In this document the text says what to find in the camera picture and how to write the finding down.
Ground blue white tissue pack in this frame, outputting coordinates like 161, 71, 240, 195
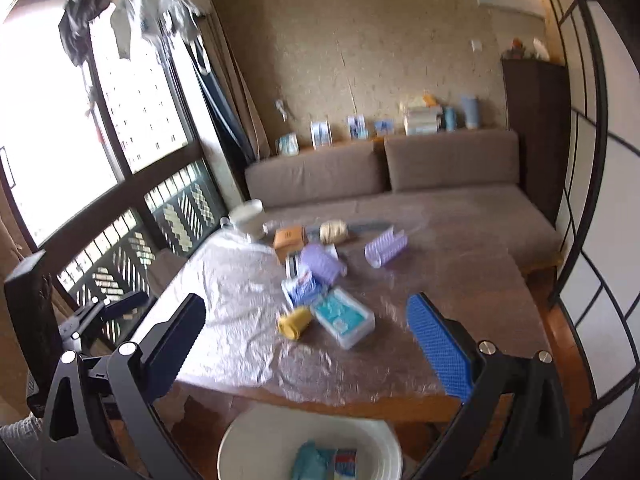
310, 287, 376, 351

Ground blue white snack packet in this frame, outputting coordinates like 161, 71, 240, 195
280, 267, 328, 308

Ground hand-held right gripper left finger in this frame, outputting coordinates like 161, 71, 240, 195
40, 292, 208, 480

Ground dark wooden cabinet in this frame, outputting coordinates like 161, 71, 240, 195
501, 57, 572, 226

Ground patterned window railing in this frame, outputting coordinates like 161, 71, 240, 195
55, 159, 228, 341

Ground clear plastic table cover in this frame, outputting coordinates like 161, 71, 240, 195
127, 210, 551, 406

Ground purple ribbed plastic roller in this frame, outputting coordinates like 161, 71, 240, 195
300, 243, 348, 285
364, 227, 410, 268

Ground white handled cup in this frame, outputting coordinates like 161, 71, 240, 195
221, 199, 268, 241

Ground red blue packet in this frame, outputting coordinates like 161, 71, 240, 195
330, 447, 359, 480

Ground white hanging garments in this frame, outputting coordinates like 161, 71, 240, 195
110, 0, 213, 61

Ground yellow plastic cup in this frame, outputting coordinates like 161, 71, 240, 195
277, 306, 314, 341

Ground white panelled sliding door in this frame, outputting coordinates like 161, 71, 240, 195
542, 0, 640, 461

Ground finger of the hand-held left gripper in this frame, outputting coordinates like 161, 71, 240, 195
97, 290, 151, 322

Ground orange cardboard box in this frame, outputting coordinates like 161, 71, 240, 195
273, 226, 307, 252

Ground teal wrapper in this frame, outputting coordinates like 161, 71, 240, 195
292, 441, 335, 480

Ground brown sofa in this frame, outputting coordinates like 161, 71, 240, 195
244, 129, 562, 273

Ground grey cylinder speaker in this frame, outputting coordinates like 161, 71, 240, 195
460, 95, 482, 130

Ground stack of books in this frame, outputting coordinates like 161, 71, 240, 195
400, 94, 445, 136

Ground white round bin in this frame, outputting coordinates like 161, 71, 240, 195
217, 404, 403, 480

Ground beige crumpled paper ball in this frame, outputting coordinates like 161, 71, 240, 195
319, 220, 349, 245

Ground beige curtain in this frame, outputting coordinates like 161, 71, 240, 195
192, 15, 266, 161

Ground brown sofa back cushion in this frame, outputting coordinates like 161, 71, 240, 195
384, 129, 521, 195
245, 140, 391, 206

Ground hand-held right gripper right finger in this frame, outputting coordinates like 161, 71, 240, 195
405, 292, 583, 480

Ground dark hanging garment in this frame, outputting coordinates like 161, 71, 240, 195
57, 0, 121, 67

